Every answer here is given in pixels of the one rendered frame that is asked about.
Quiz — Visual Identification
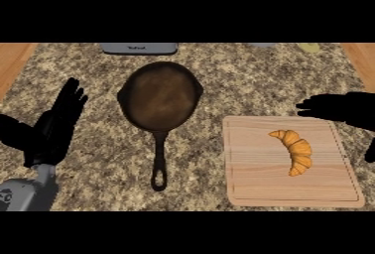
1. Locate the pale yellow-green round object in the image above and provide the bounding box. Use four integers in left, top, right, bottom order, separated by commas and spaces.
297, 42, 322, 54

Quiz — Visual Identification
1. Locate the pale wooden cutting board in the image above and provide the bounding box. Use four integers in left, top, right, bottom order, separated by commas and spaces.
222, 115, 366, 208

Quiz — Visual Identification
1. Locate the golden croissant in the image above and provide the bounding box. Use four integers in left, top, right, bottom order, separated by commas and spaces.
267, 129, 313, 178

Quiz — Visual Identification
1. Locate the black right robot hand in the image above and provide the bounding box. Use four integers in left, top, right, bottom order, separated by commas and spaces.
294, 91, 375, 164

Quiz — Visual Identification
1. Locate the dark cast iron pan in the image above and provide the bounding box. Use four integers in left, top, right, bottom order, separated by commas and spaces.
115, 61, 205, 192

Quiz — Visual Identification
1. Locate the grey-blue flat object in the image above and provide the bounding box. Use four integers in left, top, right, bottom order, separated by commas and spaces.
248, 42, 279, 49

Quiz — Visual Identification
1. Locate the grey flat appliance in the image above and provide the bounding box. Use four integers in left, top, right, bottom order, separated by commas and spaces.
99, 42, 179, 56

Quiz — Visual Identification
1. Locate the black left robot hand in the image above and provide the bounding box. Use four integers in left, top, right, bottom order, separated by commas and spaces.
0, 76, 90, 169

